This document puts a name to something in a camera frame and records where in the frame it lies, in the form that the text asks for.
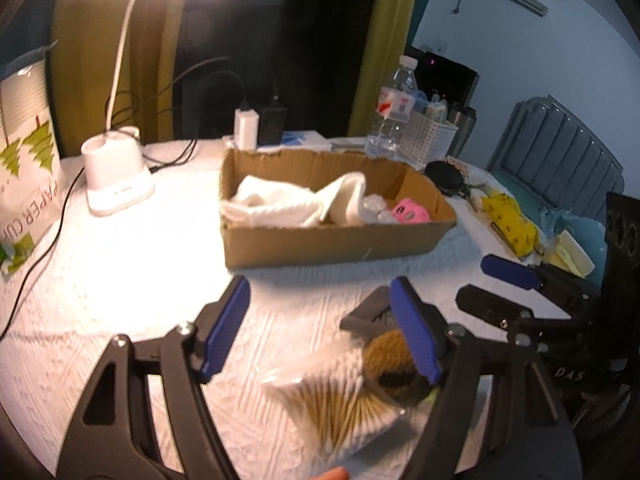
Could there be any pink plush toy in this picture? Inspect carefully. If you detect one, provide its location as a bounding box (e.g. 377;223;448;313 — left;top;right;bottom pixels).
392;198;431;224

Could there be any clear bubble wrap ball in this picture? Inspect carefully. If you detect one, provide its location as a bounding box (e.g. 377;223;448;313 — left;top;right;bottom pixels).
360;194;398;224

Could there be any white cloth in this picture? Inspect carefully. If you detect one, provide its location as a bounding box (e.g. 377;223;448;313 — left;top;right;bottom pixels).
220;171;367;229

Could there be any brown furry toy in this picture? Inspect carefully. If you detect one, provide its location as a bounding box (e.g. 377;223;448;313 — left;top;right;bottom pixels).
362;328;433;405

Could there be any grey knit glove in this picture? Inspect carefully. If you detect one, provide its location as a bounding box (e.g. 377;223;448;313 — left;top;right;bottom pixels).
340;286;398;341

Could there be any black round pouch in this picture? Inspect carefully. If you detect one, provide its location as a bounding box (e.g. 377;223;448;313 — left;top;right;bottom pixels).
423;160;469;197

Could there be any cotton swab bag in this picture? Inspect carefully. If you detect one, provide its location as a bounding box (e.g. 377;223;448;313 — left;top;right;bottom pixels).
262;344;405;463

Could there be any grey padded chair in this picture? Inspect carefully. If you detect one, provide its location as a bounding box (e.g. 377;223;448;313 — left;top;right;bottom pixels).
488;96;625;221

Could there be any white plastic basket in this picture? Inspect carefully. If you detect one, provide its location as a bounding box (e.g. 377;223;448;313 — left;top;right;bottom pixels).
399;112;458;167

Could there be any steel thermos cup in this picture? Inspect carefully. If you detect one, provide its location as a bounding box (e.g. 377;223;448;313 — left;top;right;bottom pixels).
448;103;476;157

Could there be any brown cardboard box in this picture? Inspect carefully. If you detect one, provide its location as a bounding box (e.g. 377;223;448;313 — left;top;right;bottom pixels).
219;150;457;269

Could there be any white desk lamp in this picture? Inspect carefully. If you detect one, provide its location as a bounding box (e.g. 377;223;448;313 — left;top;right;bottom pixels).
62;0;240;217

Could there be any clear water bottle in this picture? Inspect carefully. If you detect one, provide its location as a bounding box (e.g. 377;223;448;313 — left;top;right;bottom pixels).
364;55;419;159

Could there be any white power adapter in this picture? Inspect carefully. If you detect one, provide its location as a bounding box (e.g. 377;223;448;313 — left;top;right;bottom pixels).
233;108;259;151

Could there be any blue white tissue pack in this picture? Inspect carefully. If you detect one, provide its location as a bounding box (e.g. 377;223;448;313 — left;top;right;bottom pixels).
281;130;332;152

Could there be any black power adapter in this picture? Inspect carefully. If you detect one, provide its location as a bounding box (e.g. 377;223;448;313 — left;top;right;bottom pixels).
257;105;286;146

